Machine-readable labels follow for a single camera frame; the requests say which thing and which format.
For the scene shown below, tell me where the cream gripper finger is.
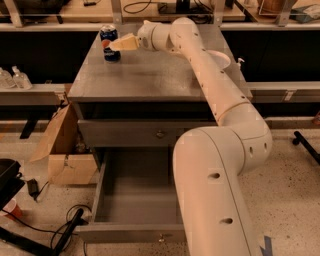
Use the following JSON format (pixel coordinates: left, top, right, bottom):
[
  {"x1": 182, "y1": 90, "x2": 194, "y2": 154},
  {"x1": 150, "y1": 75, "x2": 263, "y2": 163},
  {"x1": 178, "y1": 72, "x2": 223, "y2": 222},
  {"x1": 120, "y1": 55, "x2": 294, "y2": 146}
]
[{"x1": 109, "y1": 33, "x2": 139, "y2": 51}]

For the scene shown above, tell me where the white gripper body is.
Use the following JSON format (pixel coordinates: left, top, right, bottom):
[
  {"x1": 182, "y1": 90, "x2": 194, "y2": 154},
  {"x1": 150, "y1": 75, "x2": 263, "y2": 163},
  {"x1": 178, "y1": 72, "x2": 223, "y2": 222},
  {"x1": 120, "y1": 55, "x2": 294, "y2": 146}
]
[{"x1": 137, "y1": 20, "x2": 172, "y2": 51}]

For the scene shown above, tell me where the blue pepsi can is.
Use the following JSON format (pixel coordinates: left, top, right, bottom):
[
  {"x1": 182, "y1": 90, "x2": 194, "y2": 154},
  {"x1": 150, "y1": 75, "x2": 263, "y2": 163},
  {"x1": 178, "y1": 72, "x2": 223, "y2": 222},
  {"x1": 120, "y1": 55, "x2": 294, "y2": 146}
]
[{"x1": 100, "y1": 25, "x2": 121, "y2": 63}]

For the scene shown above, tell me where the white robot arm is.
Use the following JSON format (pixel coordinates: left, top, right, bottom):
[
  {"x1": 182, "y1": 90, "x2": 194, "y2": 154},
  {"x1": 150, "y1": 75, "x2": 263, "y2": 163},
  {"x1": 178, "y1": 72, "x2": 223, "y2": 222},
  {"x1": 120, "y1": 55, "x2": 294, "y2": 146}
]
[{"x1": 109, "y1": 18, "x2": 272, "y2": 256}]

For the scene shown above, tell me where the grey drawer cabinet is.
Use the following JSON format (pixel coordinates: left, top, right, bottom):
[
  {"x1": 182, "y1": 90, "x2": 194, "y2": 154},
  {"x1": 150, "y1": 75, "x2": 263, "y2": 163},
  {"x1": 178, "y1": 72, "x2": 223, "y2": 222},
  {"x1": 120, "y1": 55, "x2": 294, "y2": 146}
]
[{"x1": 67, "y1": 23, "x2": 254, "y2": 173}]

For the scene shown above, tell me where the closed grey top drawer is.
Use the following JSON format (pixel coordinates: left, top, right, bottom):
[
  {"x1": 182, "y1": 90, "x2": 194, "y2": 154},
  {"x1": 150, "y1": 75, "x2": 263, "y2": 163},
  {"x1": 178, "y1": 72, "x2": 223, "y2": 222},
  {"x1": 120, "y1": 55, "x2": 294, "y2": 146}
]
[{"x1": 78, "y1": 120, "x2": 215, "y2": 147}]

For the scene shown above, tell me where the open grey middle drawer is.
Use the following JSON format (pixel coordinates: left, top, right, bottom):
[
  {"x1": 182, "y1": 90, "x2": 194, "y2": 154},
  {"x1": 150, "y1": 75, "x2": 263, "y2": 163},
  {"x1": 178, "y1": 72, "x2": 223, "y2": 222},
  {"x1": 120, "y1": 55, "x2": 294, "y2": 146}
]
[{"x1": 77, "y1": 147, "x2": 185, "y2": 243}]

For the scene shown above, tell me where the white bowl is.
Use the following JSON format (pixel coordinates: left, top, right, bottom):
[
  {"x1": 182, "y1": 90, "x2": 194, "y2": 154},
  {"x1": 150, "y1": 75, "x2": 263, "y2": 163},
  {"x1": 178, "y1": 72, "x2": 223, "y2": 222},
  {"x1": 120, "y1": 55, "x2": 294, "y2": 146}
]
[{"x1": 208, "y1": 50, "x2": 231, "y2": 69}]

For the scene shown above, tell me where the white pump bottle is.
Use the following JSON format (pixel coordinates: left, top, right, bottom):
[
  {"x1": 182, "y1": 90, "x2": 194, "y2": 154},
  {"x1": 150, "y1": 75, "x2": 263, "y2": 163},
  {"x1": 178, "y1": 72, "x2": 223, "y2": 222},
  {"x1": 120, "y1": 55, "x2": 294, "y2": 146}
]
[{"x1": 237, "y1": 57, "x2": 245, "y2": 71}]

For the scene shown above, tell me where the clear sanitizer bottle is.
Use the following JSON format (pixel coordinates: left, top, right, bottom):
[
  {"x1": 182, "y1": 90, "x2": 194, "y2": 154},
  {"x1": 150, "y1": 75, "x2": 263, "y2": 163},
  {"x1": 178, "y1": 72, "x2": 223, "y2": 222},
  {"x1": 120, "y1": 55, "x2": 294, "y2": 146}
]
[
  {"x1": 12, "y1": 66, "x2": 32, "y2": 90},
  {"x1": 0, "y1": 67, "x2": 16, "y2": 89}
]

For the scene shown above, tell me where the brown cardboard box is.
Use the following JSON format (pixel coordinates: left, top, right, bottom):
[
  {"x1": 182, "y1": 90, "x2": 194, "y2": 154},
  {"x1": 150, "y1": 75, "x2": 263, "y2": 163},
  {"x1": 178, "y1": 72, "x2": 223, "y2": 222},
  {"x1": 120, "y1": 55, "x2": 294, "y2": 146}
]
[{"x1": 30, "y1": 104, "x2": 97, "y2": 185}]

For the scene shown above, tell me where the black power adapter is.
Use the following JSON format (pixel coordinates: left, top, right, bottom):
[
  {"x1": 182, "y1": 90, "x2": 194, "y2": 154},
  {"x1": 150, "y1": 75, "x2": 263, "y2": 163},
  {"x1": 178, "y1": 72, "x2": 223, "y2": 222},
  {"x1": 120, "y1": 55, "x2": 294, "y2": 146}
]
[{"x1": 27, "y1": 179, "x2": 39, "y2": 200}]

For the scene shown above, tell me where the black caster leg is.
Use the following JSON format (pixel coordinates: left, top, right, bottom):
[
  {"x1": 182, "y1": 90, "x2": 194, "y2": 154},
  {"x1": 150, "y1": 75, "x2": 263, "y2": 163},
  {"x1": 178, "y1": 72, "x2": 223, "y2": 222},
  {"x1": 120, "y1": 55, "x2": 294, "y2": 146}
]
[{"x1": 292, "y1": 131, "x2": 320, "y2": 165}]

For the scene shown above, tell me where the black bin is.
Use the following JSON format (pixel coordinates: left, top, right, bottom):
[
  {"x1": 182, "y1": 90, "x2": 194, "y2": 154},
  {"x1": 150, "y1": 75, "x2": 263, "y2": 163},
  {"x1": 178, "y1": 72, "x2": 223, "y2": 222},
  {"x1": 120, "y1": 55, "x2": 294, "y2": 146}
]
[{"x1": 0, "y1": 159, "x2": 25, "y2": 210}]

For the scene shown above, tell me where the red plastic cup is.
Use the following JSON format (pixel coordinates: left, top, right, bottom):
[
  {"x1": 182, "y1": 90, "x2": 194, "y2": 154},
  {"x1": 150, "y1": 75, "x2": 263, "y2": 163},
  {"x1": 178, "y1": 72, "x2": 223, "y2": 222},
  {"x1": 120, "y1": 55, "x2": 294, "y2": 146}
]
[{"x1": 0, "y1": 198, "x2": 22, "y2": 220}]

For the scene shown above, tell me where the black stand leg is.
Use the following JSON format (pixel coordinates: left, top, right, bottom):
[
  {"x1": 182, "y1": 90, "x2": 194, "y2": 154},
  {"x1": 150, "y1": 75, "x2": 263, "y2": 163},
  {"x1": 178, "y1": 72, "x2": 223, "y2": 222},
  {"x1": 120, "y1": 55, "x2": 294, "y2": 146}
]
[{"x1": 0, "y1": 208, "x2": 85, "y2": 256}]

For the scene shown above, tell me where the black cable on floor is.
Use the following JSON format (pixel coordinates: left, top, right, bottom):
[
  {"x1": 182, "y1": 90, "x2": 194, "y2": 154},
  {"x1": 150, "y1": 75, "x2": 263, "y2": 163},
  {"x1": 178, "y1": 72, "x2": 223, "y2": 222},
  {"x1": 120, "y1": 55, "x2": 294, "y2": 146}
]
[{"x1": 0, "y1": 203, "x2": 93, "y2": 256}]

